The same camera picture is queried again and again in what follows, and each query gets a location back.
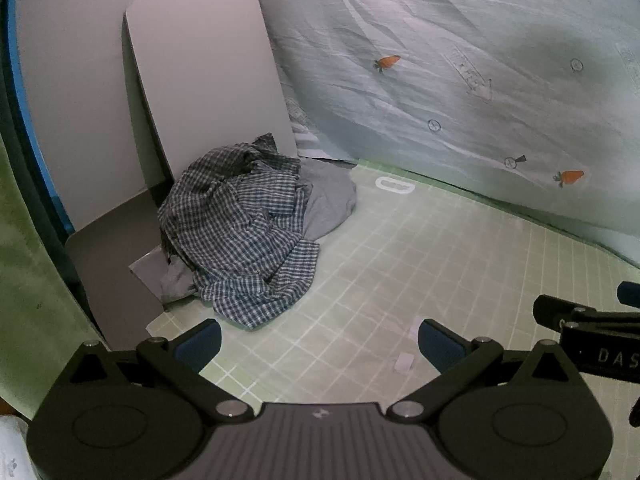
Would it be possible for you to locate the grey garment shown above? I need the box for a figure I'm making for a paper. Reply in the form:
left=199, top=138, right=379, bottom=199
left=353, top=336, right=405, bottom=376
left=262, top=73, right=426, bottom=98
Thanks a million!
left=160, top=157, right=358, bottom=306

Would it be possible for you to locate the dark grey board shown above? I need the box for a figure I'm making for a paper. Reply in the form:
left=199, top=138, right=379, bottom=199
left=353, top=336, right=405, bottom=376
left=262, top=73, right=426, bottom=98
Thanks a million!
left=64, top=187, right=171, bottom=351

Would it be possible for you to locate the white printed cloth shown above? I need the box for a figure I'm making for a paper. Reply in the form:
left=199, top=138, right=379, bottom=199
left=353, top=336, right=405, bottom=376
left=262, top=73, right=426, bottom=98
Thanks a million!
left=0, top=415, right=31, bottom=480

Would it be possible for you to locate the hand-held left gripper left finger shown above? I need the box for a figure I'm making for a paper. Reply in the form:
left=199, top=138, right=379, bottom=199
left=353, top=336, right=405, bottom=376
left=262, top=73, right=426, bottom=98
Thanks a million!
left=66, top=318, right=257, bottom=422

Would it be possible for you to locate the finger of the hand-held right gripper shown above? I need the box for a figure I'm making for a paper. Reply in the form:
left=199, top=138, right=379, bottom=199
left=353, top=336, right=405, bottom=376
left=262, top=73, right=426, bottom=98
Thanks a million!
left=532, top=294, right=640, bottom=333
left=616, top=281, right=640, bottom=307

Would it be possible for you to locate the pale carrot print quilt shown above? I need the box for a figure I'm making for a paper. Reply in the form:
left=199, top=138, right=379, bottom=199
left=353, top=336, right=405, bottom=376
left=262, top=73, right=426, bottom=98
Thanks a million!
left=150, top=0, right=640, bottom=271

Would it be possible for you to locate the white rounded board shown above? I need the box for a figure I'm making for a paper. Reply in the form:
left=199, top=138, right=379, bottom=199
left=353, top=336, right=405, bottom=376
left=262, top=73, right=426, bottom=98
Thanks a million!
left=124, top=0, right=301, bottom=191

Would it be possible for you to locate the white flat board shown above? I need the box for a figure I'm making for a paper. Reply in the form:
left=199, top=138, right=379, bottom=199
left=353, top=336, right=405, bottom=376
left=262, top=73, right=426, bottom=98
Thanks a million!
left=10, top=0, right=151, bottom=233

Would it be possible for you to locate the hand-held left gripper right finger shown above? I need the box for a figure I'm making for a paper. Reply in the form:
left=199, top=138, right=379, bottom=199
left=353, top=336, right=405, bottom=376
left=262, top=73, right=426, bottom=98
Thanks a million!
left=385, top=318, right=583, bottom=423

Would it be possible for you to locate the blue white plaid shirt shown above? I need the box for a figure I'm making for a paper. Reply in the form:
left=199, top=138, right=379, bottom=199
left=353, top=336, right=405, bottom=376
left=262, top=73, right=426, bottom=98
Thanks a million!
left=157, top=132, right=321, bottom=331

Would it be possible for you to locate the light grey flat panel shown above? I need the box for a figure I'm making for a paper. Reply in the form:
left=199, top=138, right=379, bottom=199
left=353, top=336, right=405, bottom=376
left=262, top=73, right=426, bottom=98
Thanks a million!
left=129, top=251, right=173, bottom=306

